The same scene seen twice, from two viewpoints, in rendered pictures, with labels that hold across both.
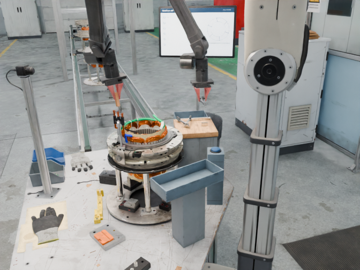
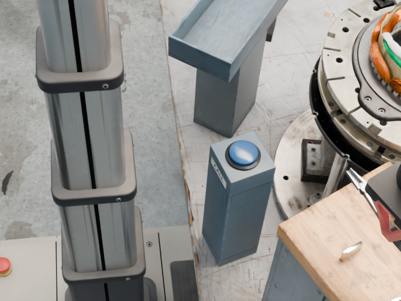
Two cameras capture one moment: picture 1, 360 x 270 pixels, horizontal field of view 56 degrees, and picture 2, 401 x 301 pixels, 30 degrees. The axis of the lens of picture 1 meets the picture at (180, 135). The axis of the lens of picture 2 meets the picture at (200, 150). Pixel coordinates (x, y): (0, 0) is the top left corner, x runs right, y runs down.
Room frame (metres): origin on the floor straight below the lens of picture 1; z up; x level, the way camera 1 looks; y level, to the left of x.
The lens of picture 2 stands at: (1.80, -0.52, 1.89)
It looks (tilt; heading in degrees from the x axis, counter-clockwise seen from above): 54 degrees down; 149
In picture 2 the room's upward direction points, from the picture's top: 5 degrees clockwise
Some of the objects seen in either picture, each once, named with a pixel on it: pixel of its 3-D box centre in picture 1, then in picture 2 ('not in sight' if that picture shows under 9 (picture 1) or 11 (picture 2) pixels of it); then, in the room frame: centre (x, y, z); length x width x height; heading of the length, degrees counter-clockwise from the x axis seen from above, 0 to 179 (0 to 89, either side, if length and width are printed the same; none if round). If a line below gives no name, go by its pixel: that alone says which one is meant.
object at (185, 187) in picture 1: (188, 207); (230, 61); (1.06, -0.02, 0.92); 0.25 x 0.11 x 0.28; 123
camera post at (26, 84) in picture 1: (37, 139); not in sight; (1.40, 0.64, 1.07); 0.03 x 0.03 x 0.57; 82
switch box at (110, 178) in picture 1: (110, 176); not in sight; (1.50, 0.36, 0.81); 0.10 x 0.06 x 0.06; 74
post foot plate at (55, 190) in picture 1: (48, 192); not in sight; (1.40, 0.64, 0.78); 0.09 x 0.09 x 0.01; 82
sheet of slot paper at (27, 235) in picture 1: (44, 223); not in sight; (1.17, 0.57, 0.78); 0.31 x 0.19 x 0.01; 17
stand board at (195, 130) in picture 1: (194, 127); (383, 252); (1.53, -0.07, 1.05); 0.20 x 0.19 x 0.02; 6
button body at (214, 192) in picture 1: (215, 176); (235, 203); (1.31, -0.15, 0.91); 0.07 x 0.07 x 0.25; 87
